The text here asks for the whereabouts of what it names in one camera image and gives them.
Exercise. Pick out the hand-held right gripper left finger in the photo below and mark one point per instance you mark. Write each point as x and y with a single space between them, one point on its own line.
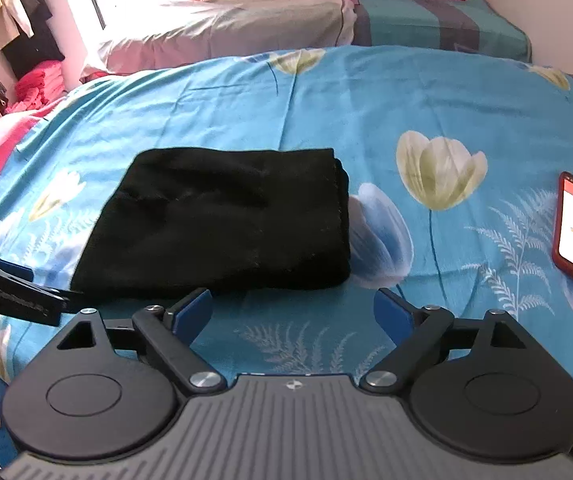
194 312

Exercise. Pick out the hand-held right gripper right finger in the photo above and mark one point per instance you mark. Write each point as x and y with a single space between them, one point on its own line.
391 316

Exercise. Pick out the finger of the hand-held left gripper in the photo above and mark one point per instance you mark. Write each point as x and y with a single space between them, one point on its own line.
16 300
14 269

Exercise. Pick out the black pants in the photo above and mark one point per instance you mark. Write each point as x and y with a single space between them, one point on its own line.
216 220

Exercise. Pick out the pile of red towels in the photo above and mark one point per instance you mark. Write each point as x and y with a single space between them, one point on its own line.
36 85

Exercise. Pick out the blue floral bedsheet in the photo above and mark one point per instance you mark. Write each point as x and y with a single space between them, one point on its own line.
316 110

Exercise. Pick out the black hanging garment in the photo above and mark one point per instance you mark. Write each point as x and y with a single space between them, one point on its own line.
31 35

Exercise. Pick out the teal striped blanket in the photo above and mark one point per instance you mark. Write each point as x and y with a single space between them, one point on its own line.
431 22

